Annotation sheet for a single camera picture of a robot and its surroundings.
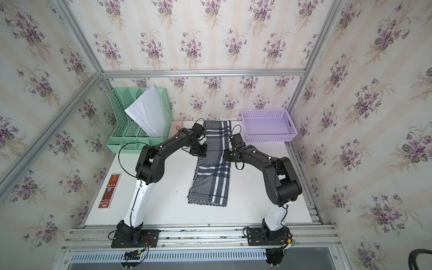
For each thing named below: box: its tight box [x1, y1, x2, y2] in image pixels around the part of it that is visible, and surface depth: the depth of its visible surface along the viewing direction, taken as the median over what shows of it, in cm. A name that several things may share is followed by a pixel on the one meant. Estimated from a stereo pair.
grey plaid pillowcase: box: [187, 120, 232, 207], surface depth 92 cm
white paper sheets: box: [124, 84, 166, 138], surface depth 98 cm
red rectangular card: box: [97, 172, 122, 209], surface depth 88 cm
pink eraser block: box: [169, 119, 184, 138], surface depth 121 cm
